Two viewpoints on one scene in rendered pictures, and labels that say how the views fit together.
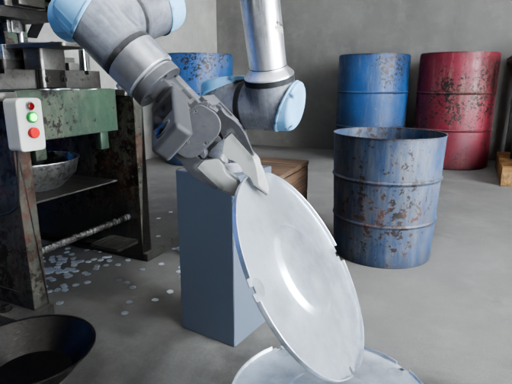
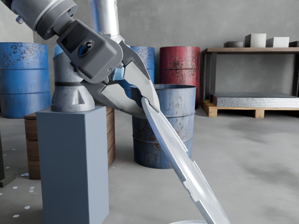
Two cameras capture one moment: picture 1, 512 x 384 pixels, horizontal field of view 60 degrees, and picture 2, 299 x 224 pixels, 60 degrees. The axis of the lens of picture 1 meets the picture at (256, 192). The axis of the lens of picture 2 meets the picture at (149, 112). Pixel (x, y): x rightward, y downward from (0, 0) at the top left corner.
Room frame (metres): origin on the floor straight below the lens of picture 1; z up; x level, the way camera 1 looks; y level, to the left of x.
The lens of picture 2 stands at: (0.19, 0.14, 0.60)
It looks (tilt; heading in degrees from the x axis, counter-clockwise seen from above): 10 degrees down; 340
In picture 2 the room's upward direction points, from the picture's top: straight up
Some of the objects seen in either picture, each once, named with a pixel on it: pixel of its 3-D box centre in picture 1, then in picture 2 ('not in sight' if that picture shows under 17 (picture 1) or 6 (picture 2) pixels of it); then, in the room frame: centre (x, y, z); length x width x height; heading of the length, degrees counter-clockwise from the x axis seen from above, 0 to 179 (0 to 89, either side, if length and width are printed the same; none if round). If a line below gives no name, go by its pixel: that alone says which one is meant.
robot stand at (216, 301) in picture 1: (225, 248); (76, 168); (1.15, 0.08, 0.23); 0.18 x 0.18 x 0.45; 57
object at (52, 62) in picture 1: (53, 65); not in sight; (1.45, 0.64, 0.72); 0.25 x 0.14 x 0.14; 65
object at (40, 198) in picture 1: (28, 187); not in sight; (1.53, 0.80, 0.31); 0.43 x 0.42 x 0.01; 155
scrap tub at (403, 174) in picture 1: (384, 193); (162, 122); (1.71, -0.51, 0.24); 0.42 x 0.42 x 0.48
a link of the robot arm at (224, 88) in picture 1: (225, 103); (72, 62); (1.14, 0.08, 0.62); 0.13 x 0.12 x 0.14; 63
